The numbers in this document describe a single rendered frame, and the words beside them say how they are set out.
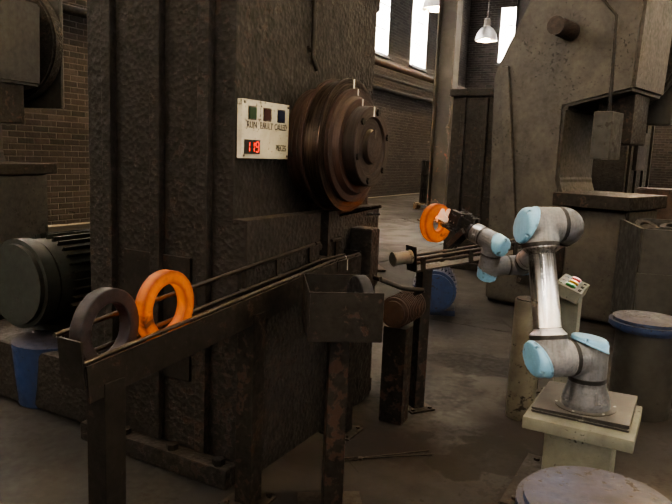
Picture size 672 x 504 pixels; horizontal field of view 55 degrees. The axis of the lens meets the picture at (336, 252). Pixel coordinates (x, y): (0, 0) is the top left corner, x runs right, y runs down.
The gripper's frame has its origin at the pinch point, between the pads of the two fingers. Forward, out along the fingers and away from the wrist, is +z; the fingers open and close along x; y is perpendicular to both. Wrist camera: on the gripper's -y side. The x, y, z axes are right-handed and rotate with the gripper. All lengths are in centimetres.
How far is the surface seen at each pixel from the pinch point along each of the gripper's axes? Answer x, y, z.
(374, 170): 37.4, 18.0, 2.1
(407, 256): 6.4, -18.4, 3.9
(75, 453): 128, -95, 19
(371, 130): 43, 32, 2
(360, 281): 79, 1, -49
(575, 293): -37, -14, -48
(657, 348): -80, -33, -68
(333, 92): 59, 43, 8
